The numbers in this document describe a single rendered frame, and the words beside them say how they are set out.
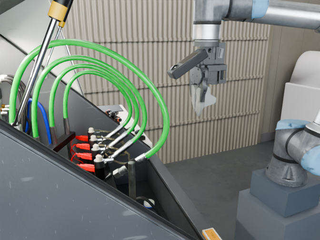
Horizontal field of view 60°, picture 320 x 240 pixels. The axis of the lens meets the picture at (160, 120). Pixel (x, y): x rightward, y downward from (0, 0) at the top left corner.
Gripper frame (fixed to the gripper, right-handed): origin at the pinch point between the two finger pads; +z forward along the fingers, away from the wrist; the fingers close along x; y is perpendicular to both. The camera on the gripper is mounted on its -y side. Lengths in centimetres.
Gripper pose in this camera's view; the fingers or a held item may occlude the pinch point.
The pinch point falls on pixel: (196, 111)
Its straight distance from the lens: 82.6
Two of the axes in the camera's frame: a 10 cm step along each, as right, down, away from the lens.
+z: 0.0, 9.5, 3.0
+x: -3.1, -2.9, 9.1
